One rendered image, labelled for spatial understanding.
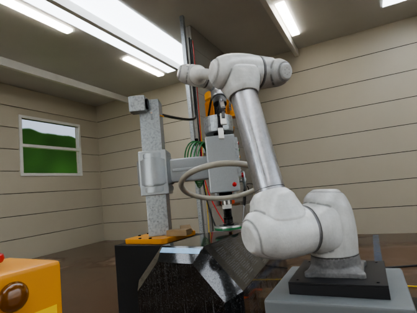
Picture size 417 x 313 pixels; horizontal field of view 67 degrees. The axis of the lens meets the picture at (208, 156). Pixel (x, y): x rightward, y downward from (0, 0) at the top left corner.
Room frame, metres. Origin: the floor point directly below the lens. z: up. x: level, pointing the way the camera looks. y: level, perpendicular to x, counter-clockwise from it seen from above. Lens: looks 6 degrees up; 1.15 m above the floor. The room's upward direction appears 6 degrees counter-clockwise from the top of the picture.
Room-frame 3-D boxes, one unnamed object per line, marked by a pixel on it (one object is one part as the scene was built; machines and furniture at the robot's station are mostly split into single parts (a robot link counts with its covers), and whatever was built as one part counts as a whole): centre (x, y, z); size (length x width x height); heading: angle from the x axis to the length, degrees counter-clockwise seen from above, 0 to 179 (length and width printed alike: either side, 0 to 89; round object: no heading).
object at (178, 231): (2.83, 0.32, 0.81); 0.20 x 0.10 x 0.05; 67
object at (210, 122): (2.74, -0.12, 1.61); 0.96 x 0.25 x 0.17; 177
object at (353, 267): (1.12, -0.40, 0.87); 0.22 x 0.18 x 0.06; 154
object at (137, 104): (2.88, 0.60, 2.00); 0.20 x 0.18 x 0.15; 59
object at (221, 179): (2.47, -0.10, 1.32); 0.36 x 0.22 x 0.45; 177
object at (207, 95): (3.05, -0.15, 1.90); 0.31 x 0.28 x 0.40; 87
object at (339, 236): (1.10, -0.38, 1.00); 0.18 x 0.16 x 0.22; 112
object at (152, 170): (3.02, 0.32, 1.36); 0.74 x 0.34 x 0.25; 94
